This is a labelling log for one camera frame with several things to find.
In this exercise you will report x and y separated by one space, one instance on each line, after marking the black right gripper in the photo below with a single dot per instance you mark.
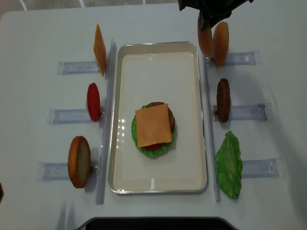
211 8

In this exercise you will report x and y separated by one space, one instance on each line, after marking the sesame top bun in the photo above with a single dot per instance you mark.
206 40

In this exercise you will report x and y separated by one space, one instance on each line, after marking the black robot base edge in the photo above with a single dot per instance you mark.
157 223

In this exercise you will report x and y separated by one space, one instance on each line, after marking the standing meat patty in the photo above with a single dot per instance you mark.
223 100

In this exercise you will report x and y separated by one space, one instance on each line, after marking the meat patty in burger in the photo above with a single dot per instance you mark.
171 117

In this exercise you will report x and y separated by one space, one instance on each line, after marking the standing cheese slice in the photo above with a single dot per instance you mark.
100 50

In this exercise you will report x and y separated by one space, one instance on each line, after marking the cheese slice on burger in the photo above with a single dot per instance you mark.
152 125

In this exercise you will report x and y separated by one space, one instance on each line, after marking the tomato slice in burger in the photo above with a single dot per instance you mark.
154 146

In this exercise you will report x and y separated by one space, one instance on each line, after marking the standing tomato slice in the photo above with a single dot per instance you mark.
93 102

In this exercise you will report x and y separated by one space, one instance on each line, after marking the green lettuce in burger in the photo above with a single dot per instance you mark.
151 153

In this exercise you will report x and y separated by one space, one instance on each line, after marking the standing green lettuce leaf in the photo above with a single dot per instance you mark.
229 166

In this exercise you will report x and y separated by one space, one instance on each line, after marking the clear holder under cheese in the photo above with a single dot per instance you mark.
80 67

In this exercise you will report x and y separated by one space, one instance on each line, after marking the clear holder under lettuce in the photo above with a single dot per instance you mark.
269 168

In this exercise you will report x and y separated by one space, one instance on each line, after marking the clear holder under tomato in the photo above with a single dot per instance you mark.
68 116

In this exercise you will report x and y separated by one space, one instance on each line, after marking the standing plain bun half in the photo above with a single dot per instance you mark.
220 43

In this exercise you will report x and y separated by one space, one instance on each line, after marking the clear holder under buns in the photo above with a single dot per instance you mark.
243 58

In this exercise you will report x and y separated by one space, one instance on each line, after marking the clear holder under patty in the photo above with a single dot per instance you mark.
261 112

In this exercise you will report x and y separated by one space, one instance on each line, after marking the white rectangular tray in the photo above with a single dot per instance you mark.
162 72

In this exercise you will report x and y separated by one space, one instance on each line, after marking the clear holder under cut bun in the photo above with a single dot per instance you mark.
49 171

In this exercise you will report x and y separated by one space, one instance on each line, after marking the right clear acrylic rail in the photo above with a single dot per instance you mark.
210 90

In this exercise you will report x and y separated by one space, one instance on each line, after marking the clear acrylic rail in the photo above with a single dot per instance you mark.
107 123
210 90

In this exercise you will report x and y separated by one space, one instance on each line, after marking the left clear acrylic rail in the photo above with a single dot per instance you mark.
107 123

